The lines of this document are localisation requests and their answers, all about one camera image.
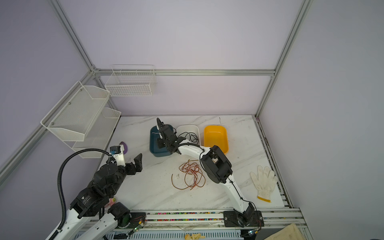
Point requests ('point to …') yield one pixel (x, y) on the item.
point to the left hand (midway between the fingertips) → (131, 156)
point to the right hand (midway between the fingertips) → (156, 139)
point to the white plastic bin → (183, 128)
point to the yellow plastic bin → (216, 135)
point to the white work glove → (264, 183)
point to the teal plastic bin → (154, 150)
